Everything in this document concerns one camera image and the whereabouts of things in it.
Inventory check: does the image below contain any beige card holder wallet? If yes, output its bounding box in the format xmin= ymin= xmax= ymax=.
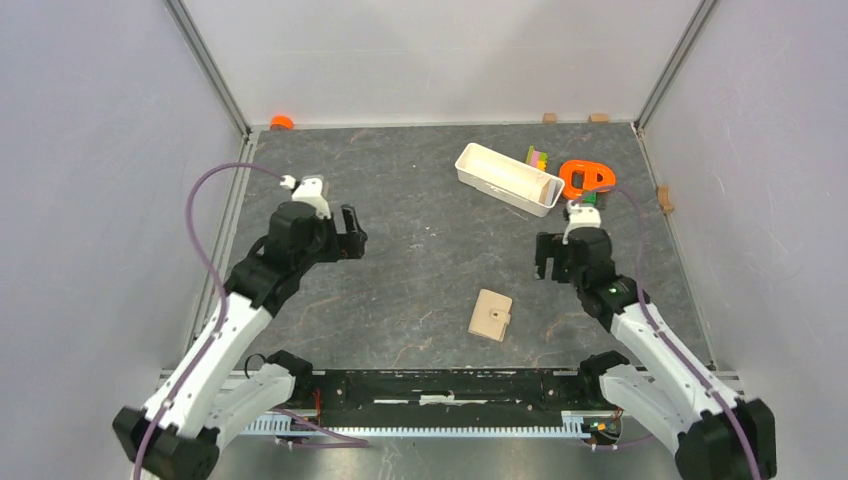
xmin=468 ymin=289 xmax=513 ymax=342

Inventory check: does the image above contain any white plastic bin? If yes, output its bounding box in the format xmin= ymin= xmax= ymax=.
xmin=454 ymin=143 xmax=565 ymax=217

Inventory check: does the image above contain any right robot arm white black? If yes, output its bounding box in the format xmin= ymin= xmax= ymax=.
xmin=535 ymin=227 xmax=777 ymax=479

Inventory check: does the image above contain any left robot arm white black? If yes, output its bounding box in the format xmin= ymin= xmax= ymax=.
xmin=113 ymin=201 xmax=368 ymax=479

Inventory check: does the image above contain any green block on plate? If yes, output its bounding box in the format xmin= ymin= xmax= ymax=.
xmin=581 ymin=192 xmax=607 ymax=210

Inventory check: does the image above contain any pink yellow green block stack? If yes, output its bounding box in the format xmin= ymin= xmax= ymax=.
xmin=525 ymin=146 xmax=548 ymax=171

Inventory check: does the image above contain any wooden block back right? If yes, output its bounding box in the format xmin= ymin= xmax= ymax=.
xmin=588 ymin=113 xmax=611 ymax=123

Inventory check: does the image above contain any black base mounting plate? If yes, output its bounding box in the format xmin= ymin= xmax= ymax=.
xmin=281 ymin=368 xmax=615 ymax=428

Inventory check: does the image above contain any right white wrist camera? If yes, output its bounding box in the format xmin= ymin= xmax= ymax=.
xmin=562 ymin=201 xmax=602 ymax=245

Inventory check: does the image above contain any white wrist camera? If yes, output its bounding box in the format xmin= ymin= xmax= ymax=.
xmin=279 ymin=175 xmax=332 ymax=220
xmin=562 ymin=201 xmax=602 ymax=245

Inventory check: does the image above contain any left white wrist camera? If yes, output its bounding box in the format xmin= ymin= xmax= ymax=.
xmin=279 ymin=175 xmax=332 ymax=220

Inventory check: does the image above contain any wooden block right wall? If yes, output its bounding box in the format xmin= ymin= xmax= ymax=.
xmin=656 ymin=185 xmax=675 ymax=215

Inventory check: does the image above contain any slotted cable duct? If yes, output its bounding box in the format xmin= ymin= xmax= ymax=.
xmin=241 ymin=414 xmax=588 ymax=439

